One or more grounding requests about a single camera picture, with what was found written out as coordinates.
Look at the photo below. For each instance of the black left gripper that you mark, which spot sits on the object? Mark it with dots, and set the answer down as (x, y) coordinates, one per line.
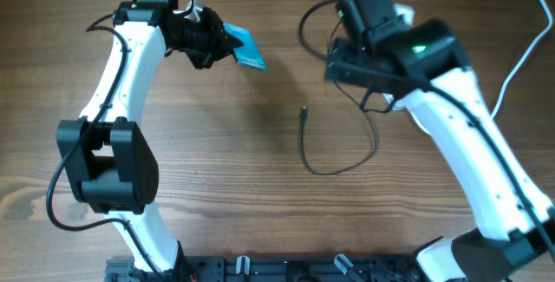
(218, 43)

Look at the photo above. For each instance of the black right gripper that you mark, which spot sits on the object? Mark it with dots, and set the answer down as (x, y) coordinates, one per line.
(343, 62)

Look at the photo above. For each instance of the teal Galaxy smartphone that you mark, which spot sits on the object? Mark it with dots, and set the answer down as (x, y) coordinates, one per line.
(246, 55)

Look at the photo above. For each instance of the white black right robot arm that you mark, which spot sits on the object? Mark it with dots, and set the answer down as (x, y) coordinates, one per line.
(425, 70)

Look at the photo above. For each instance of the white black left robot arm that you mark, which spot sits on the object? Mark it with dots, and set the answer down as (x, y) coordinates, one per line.
(107, 160)

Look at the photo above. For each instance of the white power strip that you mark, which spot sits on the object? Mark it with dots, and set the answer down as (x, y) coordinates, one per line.
(394, 104)

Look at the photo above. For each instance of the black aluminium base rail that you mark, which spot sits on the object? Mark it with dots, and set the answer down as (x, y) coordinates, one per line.
(386, 268)

